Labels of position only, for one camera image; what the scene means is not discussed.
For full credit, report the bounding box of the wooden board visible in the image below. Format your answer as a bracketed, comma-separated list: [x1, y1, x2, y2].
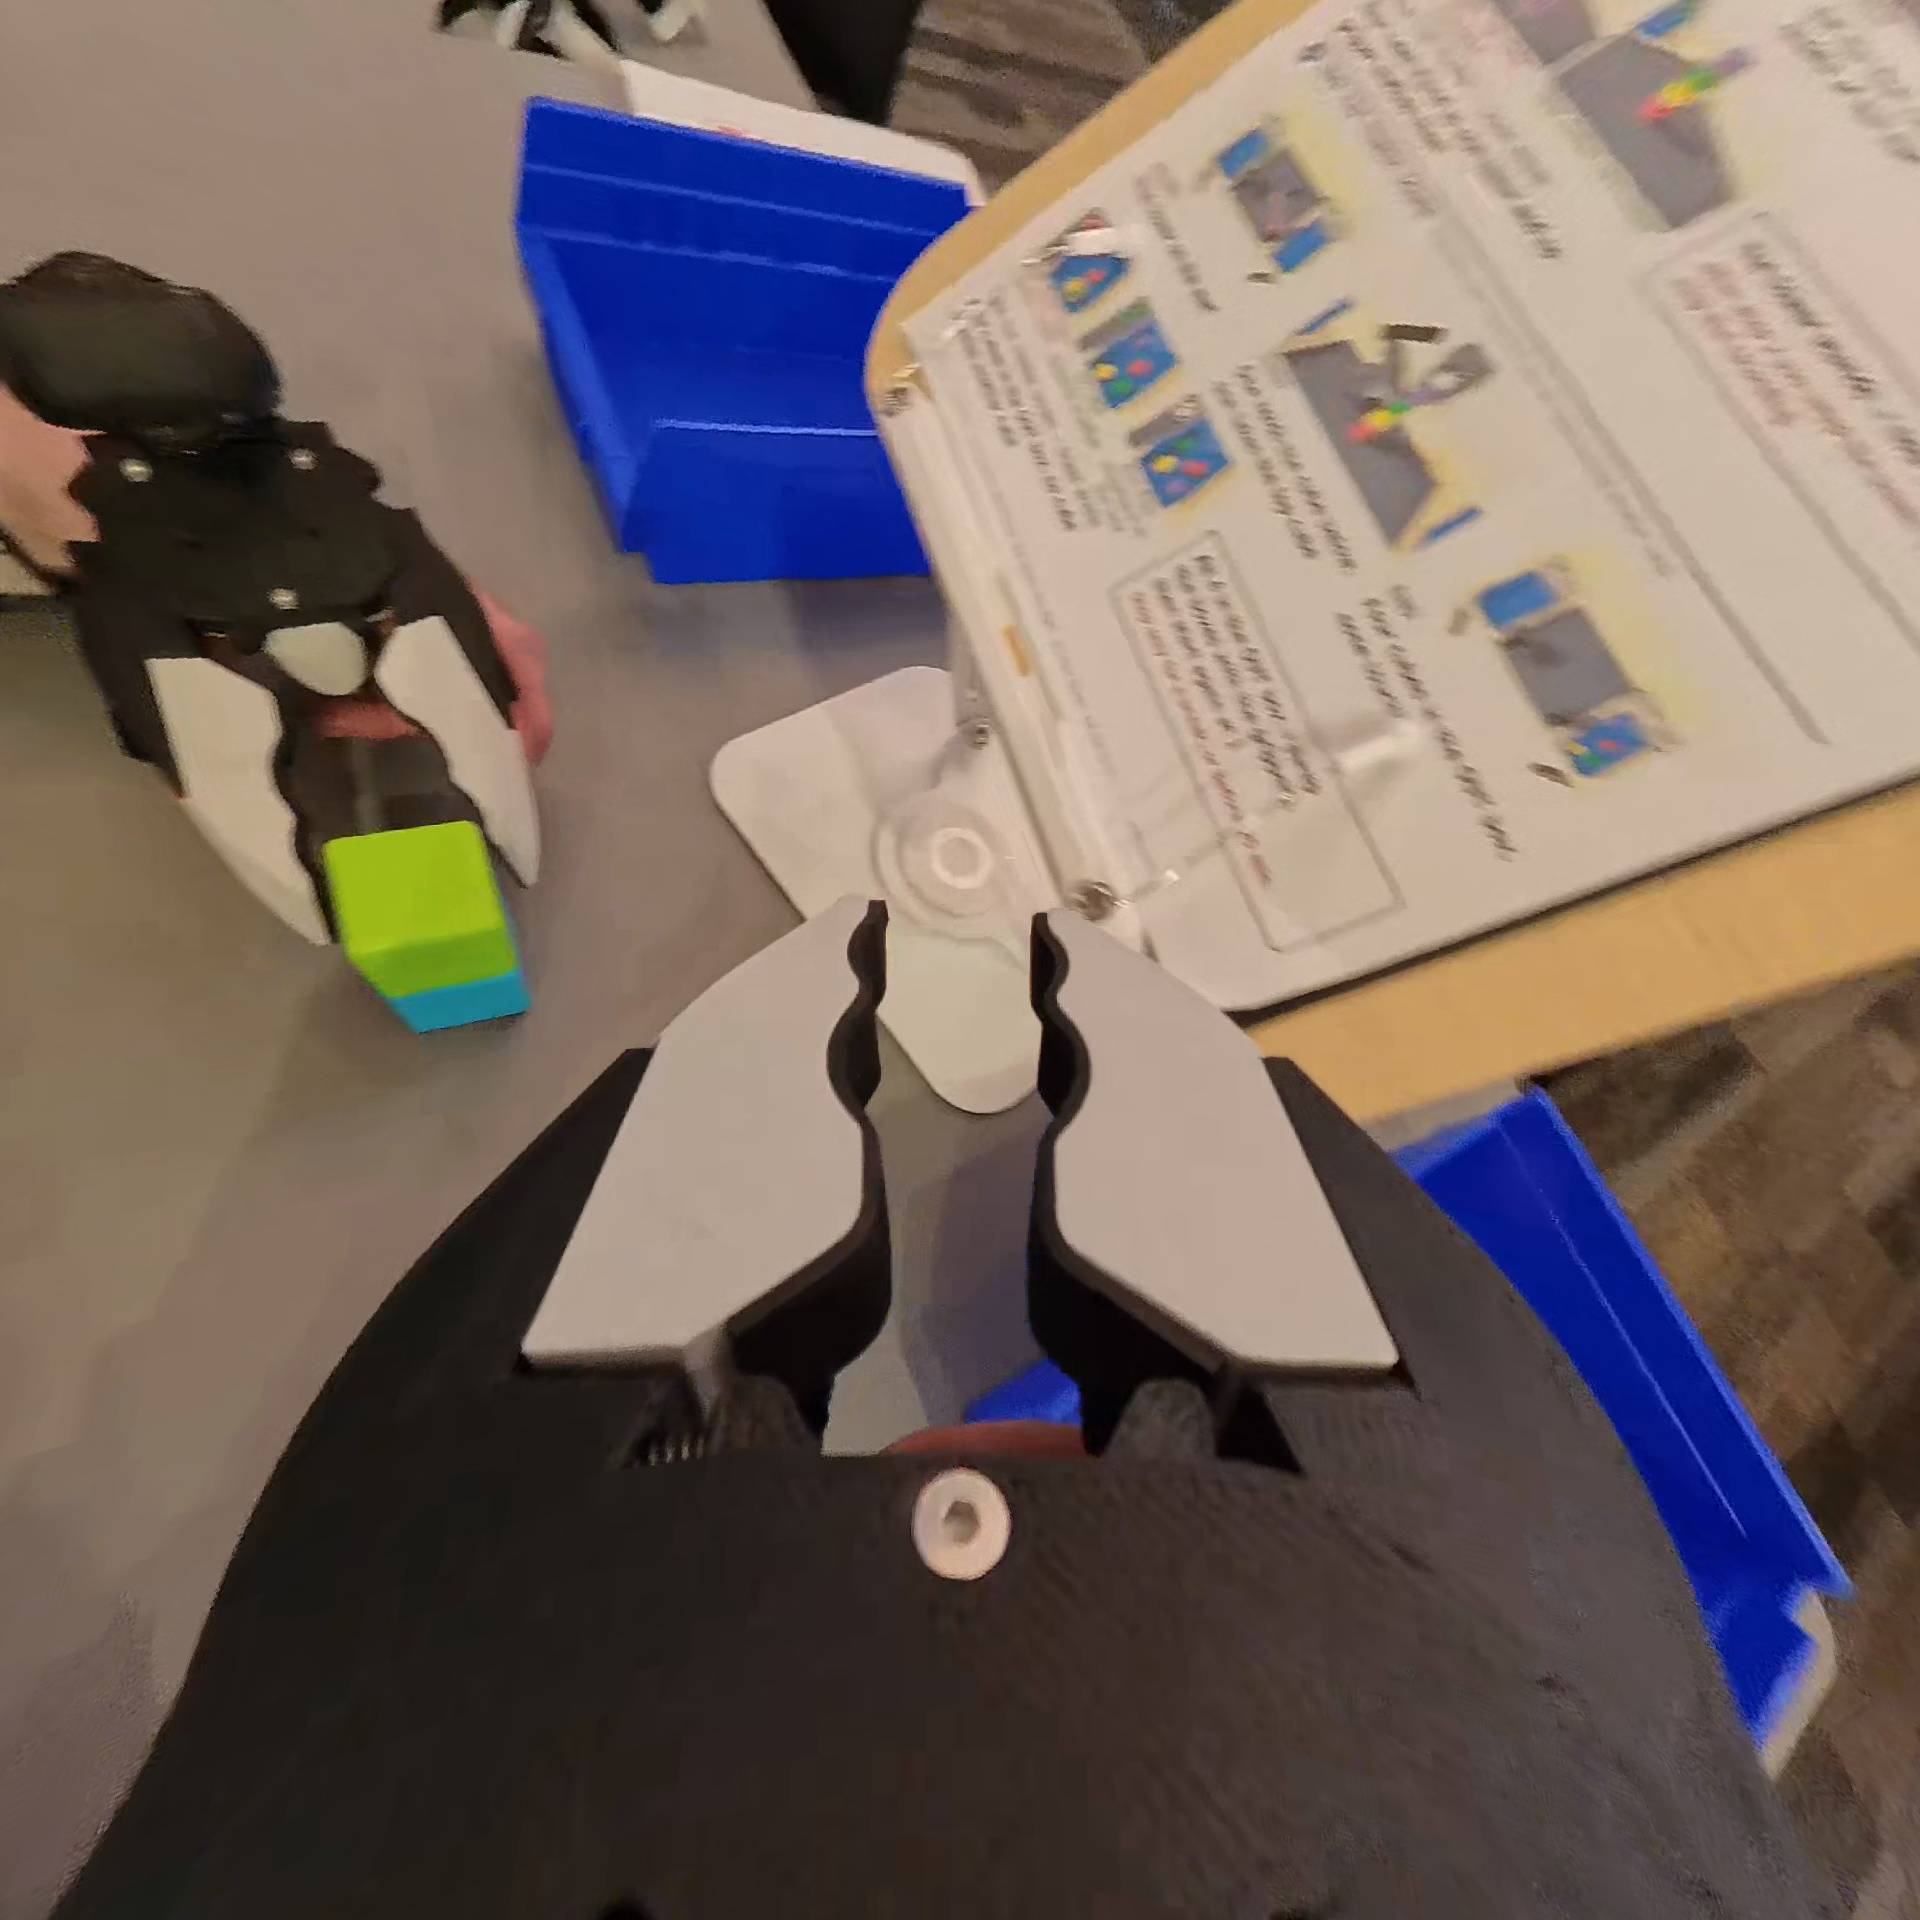
[862, 0, 1920, 1127]

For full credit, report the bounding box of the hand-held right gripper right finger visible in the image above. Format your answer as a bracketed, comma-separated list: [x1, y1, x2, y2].
[1027, 906, 1403, 1453]

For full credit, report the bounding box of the green cube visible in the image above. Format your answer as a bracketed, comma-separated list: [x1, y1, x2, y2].
[322, 820, 522, 999]

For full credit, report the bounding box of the person's left hand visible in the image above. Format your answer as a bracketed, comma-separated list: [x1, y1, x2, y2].
[0, 397, 558, 768]

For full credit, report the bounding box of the printed instruction sheet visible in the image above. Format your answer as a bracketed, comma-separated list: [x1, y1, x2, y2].
[901, 0, 1920, 1010]

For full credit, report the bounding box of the light blue cube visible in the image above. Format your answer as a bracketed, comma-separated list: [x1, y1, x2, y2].
[367, 960, 531, 1032]

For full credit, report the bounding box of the white metal stand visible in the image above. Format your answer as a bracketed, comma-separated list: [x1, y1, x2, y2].
[709, 599, 1143, 1114]

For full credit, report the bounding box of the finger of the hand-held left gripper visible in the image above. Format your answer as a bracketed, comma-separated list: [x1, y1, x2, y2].
[143, 649, 342, 946]
[371, 610, 543, 890]

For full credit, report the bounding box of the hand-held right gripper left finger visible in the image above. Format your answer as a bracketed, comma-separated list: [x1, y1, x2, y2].
[519, 895, 895, 1453]

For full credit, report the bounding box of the blue plastic bin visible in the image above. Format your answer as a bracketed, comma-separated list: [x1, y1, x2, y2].
[959, 1088, 1853, 1778]
[515, 93, 981, 588]

